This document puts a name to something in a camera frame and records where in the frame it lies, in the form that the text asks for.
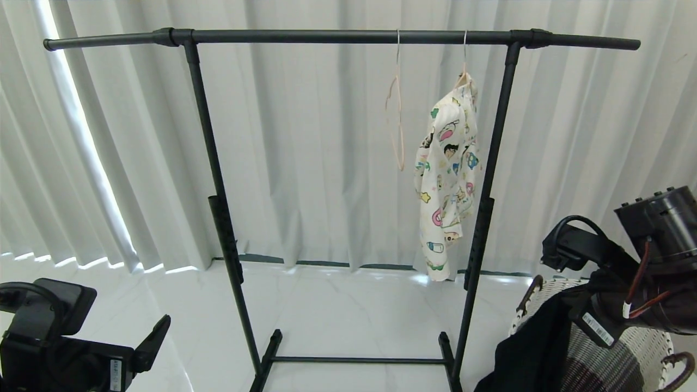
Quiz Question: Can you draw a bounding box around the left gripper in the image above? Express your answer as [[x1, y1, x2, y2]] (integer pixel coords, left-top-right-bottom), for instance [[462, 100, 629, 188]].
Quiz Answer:
[[0, 315, 171, 392]]

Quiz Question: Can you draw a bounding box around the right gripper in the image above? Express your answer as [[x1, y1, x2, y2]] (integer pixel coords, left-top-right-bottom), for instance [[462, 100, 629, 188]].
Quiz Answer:
[[569, 267, 643, 349]]

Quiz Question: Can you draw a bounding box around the black garment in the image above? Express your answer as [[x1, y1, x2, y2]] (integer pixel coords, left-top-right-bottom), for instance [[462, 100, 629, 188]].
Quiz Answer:
[[474, 283, 605, 392]]

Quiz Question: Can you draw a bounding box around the cream printed garment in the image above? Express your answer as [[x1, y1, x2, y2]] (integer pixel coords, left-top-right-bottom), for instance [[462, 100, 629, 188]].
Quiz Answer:
[[413, 73, 483, 283]]

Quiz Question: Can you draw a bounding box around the pink clothes hanger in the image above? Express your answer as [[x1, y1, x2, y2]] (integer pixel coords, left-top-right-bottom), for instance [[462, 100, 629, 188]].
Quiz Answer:
[[454, 30, 475, 90], [385, 30, 407, 173]]

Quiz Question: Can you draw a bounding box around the white laundry basket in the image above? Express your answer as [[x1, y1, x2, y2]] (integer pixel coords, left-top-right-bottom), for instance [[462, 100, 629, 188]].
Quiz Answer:
[[509, 275, 696, 392]]

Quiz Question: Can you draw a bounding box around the black clothes rack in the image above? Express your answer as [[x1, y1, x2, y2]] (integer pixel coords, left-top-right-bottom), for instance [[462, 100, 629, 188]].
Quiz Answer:
[[44, 27, 641, 392]]

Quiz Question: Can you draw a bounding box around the white curtain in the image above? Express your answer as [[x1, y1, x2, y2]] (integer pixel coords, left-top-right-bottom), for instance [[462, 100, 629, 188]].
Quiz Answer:
[[0, 0, 697, 278]]

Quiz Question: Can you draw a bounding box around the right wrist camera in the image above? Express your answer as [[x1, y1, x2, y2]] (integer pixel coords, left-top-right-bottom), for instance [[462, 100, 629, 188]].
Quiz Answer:
[[541, 215, 639, 275]]

